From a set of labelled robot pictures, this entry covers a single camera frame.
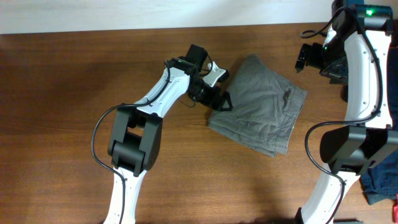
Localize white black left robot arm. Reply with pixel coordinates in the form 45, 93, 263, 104
104, 44, 233, 223

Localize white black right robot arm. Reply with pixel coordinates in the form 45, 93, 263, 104
294, 1, 397, 224

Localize grey shorts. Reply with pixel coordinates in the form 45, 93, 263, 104
208, 54, 307, 157

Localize dark blue garment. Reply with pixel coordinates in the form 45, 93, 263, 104
361, 47, 397, 205

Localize red garment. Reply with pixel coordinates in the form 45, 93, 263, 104
392, 200, 398, 224

